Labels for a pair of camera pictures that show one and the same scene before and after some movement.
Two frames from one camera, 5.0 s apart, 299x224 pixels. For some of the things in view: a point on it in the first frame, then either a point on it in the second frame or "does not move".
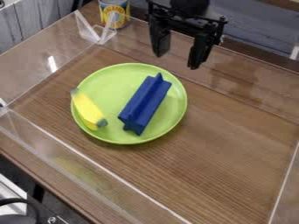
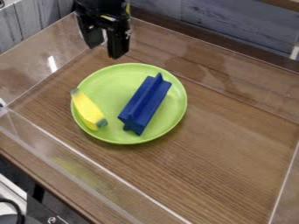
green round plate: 111,86 does not move
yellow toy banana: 89,110 does not move
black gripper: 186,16 -> 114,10
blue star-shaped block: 143,103 does not move
